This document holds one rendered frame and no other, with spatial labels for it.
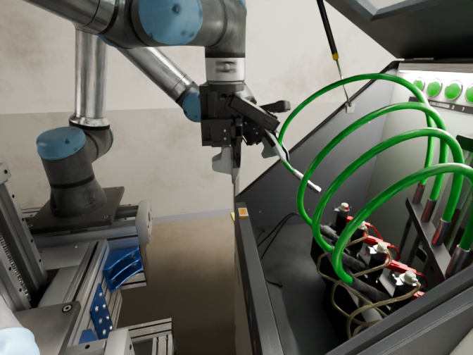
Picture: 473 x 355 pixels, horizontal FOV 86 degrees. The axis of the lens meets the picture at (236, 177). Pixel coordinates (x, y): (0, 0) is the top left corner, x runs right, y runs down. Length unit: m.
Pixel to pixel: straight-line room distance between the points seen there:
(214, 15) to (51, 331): 0.56
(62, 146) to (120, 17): 0.43
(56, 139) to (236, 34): 0.55
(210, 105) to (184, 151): 1.83
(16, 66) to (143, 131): 0.92
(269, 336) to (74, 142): 0.67
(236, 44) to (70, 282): 0.67
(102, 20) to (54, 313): 0.49
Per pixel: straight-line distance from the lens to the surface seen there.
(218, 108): 0.51
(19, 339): 0.31
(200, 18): 0.41
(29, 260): 0.81
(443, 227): 0.66
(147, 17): 0.42
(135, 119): 2.27
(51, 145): 0.82
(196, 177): 2.42
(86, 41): 0.89
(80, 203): 0.86
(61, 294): 0.78
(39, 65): 2.39
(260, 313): 0.62
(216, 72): 0.49
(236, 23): 0.48
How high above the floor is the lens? 1.44
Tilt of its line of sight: 24 degrees down
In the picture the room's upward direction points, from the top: straight up
